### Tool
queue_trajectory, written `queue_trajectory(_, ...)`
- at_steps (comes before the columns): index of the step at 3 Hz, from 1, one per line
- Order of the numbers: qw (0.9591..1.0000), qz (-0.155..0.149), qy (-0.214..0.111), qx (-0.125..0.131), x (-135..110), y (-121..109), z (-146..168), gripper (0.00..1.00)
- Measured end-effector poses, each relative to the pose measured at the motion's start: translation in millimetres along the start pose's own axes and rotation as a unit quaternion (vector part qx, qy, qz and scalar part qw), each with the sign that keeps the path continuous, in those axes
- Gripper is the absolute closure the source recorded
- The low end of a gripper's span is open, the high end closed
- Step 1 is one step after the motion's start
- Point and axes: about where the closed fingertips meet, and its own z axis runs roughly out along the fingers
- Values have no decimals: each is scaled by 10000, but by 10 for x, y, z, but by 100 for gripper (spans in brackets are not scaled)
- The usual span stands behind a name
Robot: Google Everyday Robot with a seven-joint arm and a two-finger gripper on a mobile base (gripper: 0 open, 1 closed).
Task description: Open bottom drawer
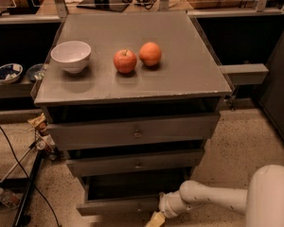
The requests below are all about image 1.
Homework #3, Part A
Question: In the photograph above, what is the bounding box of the small dark bowl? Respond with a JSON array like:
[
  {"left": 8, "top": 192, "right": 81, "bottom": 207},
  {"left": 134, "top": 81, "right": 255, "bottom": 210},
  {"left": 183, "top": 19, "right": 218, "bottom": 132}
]
[{"left": 26, "top": 63, "right": 45, "bottom": 82}]

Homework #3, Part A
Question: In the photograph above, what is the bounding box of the grey middle drawer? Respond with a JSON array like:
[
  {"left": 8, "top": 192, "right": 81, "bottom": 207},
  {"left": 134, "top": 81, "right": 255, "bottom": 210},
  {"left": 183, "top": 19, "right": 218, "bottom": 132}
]
[{"left": 66, "top": 149, "right": 204, "bottom": 177}]

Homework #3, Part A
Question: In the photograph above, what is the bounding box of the red apple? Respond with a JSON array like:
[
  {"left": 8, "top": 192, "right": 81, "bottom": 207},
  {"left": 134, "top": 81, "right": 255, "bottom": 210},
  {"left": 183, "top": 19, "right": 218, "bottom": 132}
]
[{"left": 113, "top": 49, "right": 137, "bottom": 74}]

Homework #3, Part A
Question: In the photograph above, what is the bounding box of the grey drawer cabinet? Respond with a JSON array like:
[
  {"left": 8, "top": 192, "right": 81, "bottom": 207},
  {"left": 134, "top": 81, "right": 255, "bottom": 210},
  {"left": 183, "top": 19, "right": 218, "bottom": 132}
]
[{"left": 29, "top": 10, "right": 233, "bottom": 198}]

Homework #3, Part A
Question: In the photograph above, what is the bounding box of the grey bottom drawer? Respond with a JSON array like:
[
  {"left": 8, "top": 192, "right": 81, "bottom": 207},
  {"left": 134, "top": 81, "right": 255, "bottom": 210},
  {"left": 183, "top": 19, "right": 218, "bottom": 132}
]
[{"left": 77, "top": 168, "right": 189, "bottom": 216}]

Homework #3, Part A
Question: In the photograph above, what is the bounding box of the black monitor stand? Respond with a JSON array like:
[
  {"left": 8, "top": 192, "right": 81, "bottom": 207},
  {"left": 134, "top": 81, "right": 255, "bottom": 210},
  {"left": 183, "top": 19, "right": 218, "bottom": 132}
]
[{"left": 77, "top": 0, "right": 131, "bottom": 12}]

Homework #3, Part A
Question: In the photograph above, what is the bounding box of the white ceramic bowl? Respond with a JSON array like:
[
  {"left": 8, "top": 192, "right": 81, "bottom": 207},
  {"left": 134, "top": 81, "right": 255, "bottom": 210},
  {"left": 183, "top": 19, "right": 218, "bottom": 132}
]
[{"left": 50, "top": 41, "right": 91, "bottom": 74}]

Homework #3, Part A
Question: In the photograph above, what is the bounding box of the snack wrapper pile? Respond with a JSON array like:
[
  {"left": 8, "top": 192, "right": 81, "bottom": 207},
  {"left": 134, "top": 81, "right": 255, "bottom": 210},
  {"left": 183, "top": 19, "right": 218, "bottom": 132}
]
[{"left": 27, "top": 113, "right": 58, "bottom": 161}]

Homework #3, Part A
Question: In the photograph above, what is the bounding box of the black floor cable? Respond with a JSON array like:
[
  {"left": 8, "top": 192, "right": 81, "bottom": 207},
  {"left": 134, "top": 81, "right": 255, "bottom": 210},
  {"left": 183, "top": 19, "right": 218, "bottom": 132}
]
[{"left": 0, "top": 113, "right": 62, "bottom": 227}]

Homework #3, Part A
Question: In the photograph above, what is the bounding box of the plastic water bottle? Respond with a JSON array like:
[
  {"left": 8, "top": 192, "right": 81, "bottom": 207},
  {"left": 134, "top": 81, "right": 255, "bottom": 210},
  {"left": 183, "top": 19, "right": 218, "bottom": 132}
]
[{"left": 0, "top": 187, "right": 20, "bottom": 209}]

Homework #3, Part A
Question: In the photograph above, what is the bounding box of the orange fruit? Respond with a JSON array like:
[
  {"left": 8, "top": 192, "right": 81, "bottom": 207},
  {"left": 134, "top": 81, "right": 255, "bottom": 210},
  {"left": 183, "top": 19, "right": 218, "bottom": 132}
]
[{"left": 139, "top": 42, "right": 162, "bottom": 66}]

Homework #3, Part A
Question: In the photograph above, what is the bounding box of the black tripod leg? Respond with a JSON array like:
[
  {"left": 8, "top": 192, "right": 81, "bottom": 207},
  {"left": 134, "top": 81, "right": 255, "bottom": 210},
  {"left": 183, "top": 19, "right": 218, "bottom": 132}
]
[{"left": 12, "top": 152, "right": 43, "bottom": 227}]

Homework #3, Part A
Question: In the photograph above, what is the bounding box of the blue white patterned bowl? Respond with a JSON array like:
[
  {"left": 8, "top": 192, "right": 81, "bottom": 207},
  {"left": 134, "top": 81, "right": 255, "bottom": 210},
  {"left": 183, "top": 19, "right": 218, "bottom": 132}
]
[{"left": 0, "top": 63, "right": 23, "bottom": 84}]

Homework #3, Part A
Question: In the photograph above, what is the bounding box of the grey top drawer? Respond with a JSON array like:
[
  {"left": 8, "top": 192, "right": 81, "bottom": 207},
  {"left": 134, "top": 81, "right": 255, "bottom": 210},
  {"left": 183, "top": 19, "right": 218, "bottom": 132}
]
[{"left": 47, "top": 113, "right": 220, "bottom": 150}]

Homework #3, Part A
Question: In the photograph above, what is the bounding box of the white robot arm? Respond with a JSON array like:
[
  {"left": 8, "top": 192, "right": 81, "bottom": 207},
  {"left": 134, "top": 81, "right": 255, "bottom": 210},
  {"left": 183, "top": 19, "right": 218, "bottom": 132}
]
[{"left": 145, "top": 165, "right": 284, "bottom": 227}]

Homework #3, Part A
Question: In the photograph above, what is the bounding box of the grey side shelf block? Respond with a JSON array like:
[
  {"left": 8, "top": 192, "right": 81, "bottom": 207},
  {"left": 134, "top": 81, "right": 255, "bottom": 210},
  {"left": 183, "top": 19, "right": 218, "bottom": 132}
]
[{"left": 219, "top": 63, "right": 269, "bottom": 86}]

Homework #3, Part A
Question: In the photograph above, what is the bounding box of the grey drawer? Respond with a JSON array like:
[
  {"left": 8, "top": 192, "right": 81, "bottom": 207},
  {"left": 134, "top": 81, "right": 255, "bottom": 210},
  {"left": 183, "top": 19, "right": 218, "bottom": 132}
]
[
  {"left": 66, "top": 149, "right": 204, "bottom": 177},
  {"left": 47, "top": 113, "right": 220, "bottom": 150},
  {"left": 77, "top": 168, "right": 189, "bottom": 216}
]

